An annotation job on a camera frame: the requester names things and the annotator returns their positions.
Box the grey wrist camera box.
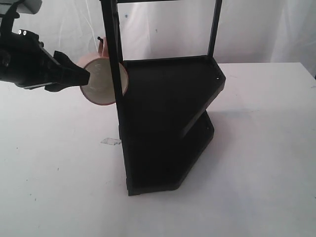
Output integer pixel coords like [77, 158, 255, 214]
[0, 0, 42, 15]

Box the black tiered shelf rack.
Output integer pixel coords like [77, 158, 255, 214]
[101, 0, 226, 196]

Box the pink ceramic mug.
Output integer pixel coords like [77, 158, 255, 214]
[77, 37, 116, 106]

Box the clear tape scrap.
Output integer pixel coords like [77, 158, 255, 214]
[100, 138, 121, 146]

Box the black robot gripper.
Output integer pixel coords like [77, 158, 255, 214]
[0, 30, 90, 93]

